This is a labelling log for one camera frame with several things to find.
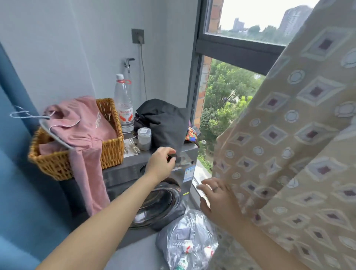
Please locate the dark window frame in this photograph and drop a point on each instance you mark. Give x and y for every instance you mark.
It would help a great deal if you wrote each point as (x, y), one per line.
(239, 50)

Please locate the red brick outer wall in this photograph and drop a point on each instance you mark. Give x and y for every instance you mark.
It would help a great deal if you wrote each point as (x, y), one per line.
(204, 83)

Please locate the white window sill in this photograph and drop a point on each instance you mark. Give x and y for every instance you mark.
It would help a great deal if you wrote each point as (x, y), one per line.
(200, 178)

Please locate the woven wicker basket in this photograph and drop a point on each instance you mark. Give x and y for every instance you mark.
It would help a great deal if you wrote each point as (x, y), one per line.
(111, 150)

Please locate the colourful patterned cloth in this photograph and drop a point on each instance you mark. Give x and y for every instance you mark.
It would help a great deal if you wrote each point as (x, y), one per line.
(190, 135)

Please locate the pink garment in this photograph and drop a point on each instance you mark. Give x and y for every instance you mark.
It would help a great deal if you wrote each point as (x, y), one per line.
(83, 130)

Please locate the person's right forearm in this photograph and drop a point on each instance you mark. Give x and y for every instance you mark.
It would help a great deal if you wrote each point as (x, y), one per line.
(264, 247)

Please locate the person's left thumb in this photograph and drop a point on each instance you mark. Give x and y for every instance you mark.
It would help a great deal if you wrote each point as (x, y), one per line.
(171, 164)

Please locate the person's left hand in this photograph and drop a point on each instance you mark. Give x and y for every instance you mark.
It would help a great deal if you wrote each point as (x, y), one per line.
(158, 165)

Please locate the metal water tap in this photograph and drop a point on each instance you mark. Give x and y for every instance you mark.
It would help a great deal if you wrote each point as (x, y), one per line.
(128, 64)

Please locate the person's right hand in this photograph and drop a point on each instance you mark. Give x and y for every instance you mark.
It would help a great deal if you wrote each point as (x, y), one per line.
(222, 205)

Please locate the small grey jar white lid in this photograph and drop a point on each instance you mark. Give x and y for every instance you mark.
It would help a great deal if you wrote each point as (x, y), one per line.
(144, 139)

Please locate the green trees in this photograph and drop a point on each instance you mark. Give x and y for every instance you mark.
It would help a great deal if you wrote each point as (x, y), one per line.
(225, 91)

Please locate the beige diamond patterned cloth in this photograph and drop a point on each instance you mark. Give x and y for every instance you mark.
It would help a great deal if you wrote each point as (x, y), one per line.
(300, 144)

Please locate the blue label sticker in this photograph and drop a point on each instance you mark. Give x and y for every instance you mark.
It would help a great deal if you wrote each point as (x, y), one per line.
(189, 173)

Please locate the metal clothes peg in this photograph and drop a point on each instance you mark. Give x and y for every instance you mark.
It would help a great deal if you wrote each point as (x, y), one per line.
(126, 149)
(134, 146)

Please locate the black garment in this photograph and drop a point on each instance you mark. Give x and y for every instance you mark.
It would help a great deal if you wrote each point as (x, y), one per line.
(164, 122)

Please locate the grey clothes hanger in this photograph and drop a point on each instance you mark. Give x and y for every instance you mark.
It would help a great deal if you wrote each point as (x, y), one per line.
(52, 133)

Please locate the round washing machine door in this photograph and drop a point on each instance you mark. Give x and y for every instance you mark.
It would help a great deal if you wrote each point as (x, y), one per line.
(158, 205)

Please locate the person's left forearm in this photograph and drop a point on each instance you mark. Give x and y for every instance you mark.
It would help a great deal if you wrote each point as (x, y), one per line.
(105, 222)

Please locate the person's right thumb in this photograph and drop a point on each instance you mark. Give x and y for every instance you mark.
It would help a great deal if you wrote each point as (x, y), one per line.
(204, 202)

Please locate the clear plastic bag of bottles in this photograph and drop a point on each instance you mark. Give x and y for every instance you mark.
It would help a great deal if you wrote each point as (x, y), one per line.
(186, 239)

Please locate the grey wall socket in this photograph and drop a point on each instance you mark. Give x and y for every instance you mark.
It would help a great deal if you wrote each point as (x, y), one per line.
(138, 36)

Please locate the blue curtain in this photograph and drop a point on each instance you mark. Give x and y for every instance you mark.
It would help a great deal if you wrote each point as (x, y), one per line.
(16, 180)

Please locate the grey washing machine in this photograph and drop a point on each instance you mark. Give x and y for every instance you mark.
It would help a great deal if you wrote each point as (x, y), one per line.
(125, 172)

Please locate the tall grey building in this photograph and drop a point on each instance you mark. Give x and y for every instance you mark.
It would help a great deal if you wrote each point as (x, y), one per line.
(294, 19)

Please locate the clear plastic water bottle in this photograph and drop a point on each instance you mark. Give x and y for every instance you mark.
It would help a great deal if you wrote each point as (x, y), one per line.
(123, 103)

